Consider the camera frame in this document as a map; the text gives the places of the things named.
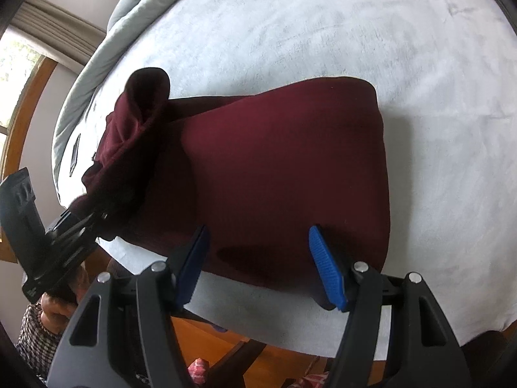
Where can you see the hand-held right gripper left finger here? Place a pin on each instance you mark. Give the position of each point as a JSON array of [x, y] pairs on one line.
[[194, 258]]

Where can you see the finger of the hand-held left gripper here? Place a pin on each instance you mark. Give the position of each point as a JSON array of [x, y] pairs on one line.
[[85, 216], [99, 232]]

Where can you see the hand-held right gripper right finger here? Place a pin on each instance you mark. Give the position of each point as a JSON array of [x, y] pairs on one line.
[[328, 270]]

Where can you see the maroon pants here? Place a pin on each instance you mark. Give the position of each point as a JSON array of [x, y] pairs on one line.
[[262, 178]]

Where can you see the person's left forearm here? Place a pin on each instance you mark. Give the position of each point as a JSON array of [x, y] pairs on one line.
[[36, 343]]

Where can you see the person's left hand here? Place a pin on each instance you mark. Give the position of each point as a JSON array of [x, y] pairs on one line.
[[60, 309]]

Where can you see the dark smartphone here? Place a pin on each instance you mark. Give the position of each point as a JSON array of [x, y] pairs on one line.
[[75, 153]]

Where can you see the grey duvet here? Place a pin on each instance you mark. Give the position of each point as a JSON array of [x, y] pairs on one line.
[[105, 48]]

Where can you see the beige curtain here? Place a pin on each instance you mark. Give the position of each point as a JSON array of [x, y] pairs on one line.
[[56, 28]]

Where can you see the white bed sheet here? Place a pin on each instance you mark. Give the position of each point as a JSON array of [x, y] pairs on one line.
[[323, 40]]

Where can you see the wooden window frame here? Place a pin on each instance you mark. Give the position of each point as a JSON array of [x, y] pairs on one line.
[[24, 117]]

